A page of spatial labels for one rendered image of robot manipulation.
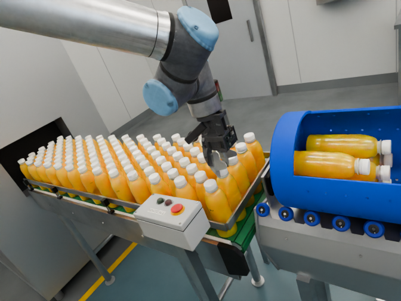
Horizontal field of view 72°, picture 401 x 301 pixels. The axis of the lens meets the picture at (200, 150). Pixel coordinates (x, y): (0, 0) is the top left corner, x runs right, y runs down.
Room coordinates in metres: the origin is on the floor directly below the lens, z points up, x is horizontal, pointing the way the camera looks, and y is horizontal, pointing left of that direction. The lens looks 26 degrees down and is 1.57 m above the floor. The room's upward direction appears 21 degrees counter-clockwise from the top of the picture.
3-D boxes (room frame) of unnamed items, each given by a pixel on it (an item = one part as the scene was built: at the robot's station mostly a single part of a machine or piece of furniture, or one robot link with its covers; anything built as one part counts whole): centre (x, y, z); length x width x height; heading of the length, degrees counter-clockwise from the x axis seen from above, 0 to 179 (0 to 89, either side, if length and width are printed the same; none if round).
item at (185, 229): (0.68, 0.16, 1.05); 0.20 x 0.10 x 0.10; 47
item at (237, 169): (0.82, -0.09, 0.99); 0.07 x 0.07 x 0.19
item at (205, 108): (0.75, -0.06, 1.33); 0.10 x 0.09 x 0.05; 137
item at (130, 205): (1.20, 0.59, 0.96); 1.60 x 0.01 x 0.03; 47
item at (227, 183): (0.76, -0.04, 0.99); 0.07 x 0.07 x 0.19
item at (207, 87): (0.75, -0.05, 1.41); 0.10 x 0.09 x 0.12; 140
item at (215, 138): (0.74, -0.06, 1.25); 0.09 x 0.08 x 0.12; 47
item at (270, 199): (0.75, -0.19, 0.99); 0.10 x 0.02 x 0.12; 137
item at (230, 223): (0.80, -0.13, 0.96); 0.40 x 0.01 x 0.03; 137
